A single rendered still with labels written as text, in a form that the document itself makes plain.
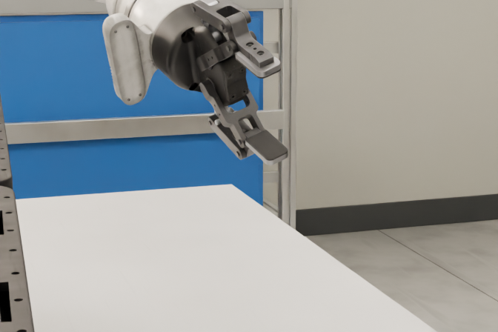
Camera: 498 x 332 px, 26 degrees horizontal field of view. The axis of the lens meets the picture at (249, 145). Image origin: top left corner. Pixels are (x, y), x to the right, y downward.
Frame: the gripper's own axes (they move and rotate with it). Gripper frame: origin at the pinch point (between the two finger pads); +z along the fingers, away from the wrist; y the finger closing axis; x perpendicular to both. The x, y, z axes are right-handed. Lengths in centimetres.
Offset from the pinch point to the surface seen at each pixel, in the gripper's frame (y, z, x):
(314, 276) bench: 31.0, -7.4, -7.8
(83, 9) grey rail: 87, -162, -43
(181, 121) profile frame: 117, -142, -56
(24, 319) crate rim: -28, 35, 31
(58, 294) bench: 25.6, -17.2, 17.4
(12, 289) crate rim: -26, 32, 31
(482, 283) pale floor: 201, -108, -135
